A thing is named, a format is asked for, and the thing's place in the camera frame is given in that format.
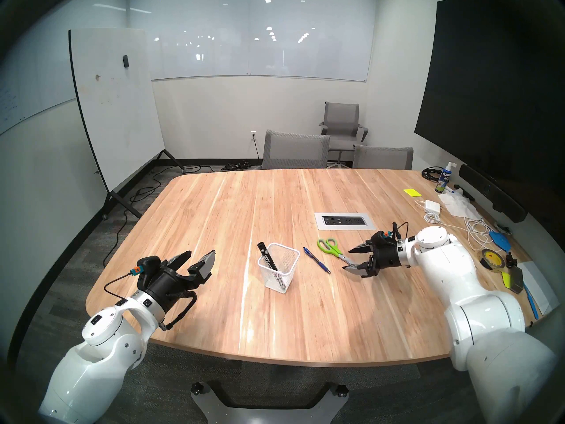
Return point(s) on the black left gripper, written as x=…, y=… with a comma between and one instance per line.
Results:
x=170, y=288

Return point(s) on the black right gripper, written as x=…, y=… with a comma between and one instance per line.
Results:
x=387, y=255

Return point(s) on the black permanent marker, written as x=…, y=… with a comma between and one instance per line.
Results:
x=267, y=256

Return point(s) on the white mesh pen holder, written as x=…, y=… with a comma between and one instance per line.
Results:
x=278, y=282

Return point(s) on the gray robot base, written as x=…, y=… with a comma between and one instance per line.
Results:
x=265, y=414

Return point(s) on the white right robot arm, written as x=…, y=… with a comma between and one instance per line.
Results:
x=463, y=286

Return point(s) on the blue ballpoint pen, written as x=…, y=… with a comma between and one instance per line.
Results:
x=315, y=259

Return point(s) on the silver table power outlet panel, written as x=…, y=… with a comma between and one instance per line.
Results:
x=344, y=221

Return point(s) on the yellow sticky note pad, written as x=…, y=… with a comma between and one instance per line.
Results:
x=412, y=192

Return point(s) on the white power adapter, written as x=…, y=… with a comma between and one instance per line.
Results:
x=432, y=205

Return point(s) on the gray mesh office chair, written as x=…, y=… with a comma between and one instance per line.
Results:
x=382, y=158
x=295, y=151

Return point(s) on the crumpled white tissue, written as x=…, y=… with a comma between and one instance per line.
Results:
x=457, y=204

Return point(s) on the whiteboard cleaner spray bottle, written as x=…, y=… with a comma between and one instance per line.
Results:
x=442, y=180

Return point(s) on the black and yellow tape roll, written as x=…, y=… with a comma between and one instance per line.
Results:
x=484, y=259

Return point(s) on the flat blue plastic object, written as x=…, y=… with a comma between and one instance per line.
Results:
x=500, y=241

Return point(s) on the gray swivel chair with armrests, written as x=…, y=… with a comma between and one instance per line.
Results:
x=342, y=118

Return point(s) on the black video sound bar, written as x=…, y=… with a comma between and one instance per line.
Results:
x=490, y=191

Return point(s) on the small black bottle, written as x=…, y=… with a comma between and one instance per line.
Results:
x=510, y=259

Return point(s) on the yellow and black block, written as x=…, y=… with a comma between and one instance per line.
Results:
x=514, y=279

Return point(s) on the rolling whiteboard on black stand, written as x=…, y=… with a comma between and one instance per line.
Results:
x=114, y=109

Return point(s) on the thin blue stick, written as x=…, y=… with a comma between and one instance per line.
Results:
x=532, y=304

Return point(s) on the white paper sheet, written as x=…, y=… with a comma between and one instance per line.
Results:
x=540, y=286

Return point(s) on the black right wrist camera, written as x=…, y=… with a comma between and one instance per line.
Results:
x=382, y=237

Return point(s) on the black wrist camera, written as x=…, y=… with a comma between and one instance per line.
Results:
x=148, y=268
x=382, y=237

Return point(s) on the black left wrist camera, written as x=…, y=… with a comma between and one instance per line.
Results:
x=148, y=268

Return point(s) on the large black wall television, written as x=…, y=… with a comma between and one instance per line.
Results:
x=485, y=96

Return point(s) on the wide wall glass whiteboard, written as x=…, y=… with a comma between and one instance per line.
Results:
x=265, y=52

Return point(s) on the wall whiteboard with handwriting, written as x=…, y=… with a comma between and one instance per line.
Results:
x=35, y=83

